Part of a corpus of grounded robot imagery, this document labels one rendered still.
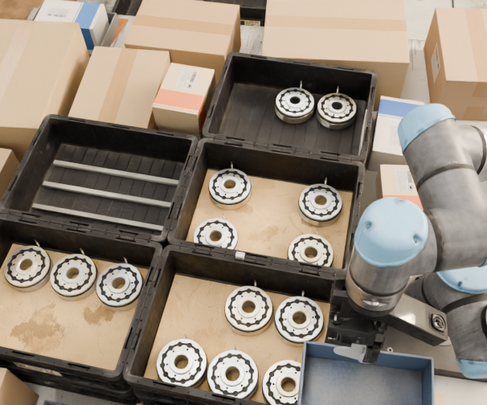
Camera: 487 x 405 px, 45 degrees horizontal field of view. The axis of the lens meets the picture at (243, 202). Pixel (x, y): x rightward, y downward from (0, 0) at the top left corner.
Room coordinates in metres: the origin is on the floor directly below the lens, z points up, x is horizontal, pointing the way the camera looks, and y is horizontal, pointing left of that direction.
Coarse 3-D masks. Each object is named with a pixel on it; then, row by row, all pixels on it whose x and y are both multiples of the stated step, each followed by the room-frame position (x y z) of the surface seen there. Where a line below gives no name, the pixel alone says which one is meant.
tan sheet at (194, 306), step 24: (192, 288) 0.56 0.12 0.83; (216, 288) 0.55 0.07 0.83; (168, 312) 0.50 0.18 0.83; (192, 312) 0.50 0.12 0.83; (216, 312) 0.50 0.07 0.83; (168, 336) 0.45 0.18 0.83; (192, 336) 0.45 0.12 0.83; (216, 336) 0.44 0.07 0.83; (240, 336) 0.44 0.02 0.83; (264, 336) 0.44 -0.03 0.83; (264, 360) 0.39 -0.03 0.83; (288, 384) 0.33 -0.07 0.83
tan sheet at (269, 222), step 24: (264, 192) 0.80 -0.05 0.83; (288, 192) 0.80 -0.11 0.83; (216, 216) 0.74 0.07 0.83; (240, 216) 0.74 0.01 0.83; (264, 216) 0.73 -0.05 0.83; (288, 216) 0.73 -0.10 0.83; (192, 240) 0.68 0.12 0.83; (216, 240) 0.68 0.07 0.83; (240, 240) 0.67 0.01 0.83; (264, 240) 0.67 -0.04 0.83; (288, 240) 0.67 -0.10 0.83; (336, 240) 0.66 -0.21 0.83; (336, 264) 0.60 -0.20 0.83
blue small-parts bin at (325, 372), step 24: (312, 360) 0.30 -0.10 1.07; (336, 360) 0.30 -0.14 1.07; (384, 360) 0.29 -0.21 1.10; (408, 360) 0.28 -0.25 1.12; (432, 360) 0.27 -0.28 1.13; (312, 384) 0.27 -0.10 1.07; (336, 384) 0.26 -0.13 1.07; (360, 384) 0.26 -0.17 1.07; (384, 384) 0.26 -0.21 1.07; (408, 384) 0.26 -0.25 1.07; (432, 384) 0.24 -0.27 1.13
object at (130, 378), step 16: (208, 256) 0.58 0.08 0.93; (224, 256) 0.58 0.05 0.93; (160, 272) 0.55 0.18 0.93; (288, 272) 0.54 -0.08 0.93; (304, 272) 0.54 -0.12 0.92; (320, 272) 0.53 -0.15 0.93; (144, 320) 0.45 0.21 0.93; (128, 368) 0.35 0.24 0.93; (144, 384) 0.32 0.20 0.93; (160, 384) 0.32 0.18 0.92; (176, 384) 0.32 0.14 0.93; (208, 400) 0.29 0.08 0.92; (224, 400) 0.28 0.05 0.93; (240, 400) 0.28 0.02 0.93
